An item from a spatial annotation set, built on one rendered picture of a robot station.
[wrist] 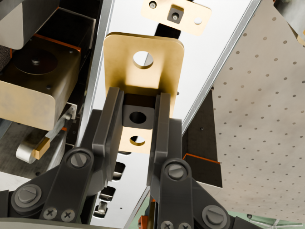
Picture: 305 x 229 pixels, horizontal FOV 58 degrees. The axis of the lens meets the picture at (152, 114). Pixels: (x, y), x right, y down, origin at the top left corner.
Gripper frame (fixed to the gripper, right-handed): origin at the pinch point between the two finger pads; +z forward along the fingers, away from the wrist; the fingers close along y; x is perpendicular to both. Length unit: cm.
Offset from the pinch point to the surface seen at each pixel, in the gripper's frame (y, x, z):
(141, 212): 1, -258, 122
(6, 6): -11.5, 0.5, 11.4
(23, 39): -14.3, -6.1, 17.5
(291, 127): 44, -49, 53
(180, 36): 3.3, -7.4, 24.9
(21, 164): -20.0, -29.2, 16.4
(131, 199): -2, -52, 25
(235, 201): 41, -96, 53
